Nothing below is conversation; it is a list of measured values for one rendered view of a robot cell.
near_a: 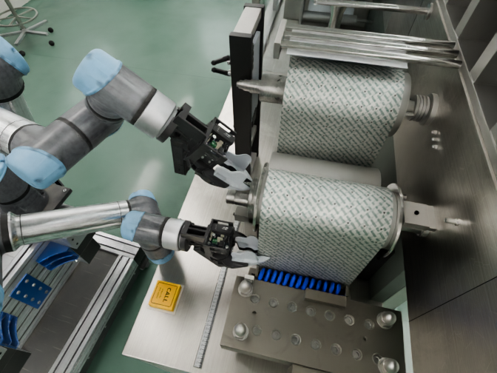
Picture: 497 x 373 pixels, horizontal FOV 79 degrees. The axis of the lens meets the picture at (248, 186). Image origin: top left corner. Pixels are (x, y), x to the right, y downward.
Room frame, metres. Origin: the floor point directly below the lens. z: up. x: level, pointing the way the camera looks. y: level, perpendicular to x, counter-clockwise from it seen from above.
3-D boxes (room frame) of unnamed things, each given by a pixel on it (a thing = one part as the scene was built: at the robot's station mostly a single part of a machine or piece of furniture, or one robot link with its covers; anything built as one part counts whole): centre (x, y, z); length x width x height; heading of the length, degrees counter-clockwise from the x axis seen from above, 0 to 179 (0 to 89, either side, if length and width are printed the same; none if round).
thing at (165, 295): (0.25, 0.23, 0.91); 0.07 x 0.07 x 0.02; 78
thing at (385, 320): (0.16, -0.32, 1.05); 0.04 x 0.04 x 0.04
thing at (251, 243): (0.31, -0.01, 1.12); 0.09 x 0.03 x 0.06; 79
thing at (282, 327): (0.14, -0.15, 1.00); 0.40 x 0.16 x 0.06; 78
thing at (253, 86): (0.61, 0.00, 1.34); 0.06 x 0.03 x 0.03; 78
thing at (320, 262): (0.27, -0.14, 1.11); 0.23 x 0.01 x 0.18; 78
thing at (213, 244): (0.32, 0.09, 1.12); 0.12 x 0.08 x 0.09; 78
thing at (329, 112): (0.45, -0.18, 1.16); 0.39 x 0.23 x 0.51; 168
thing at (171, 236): (0.34, 0.17, 1.11); 0.08 x 0.05 x 0.08; 168
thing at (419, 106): (0.53, -0.37, 1.34); 0.07 x 0.07 x 0.07; 78
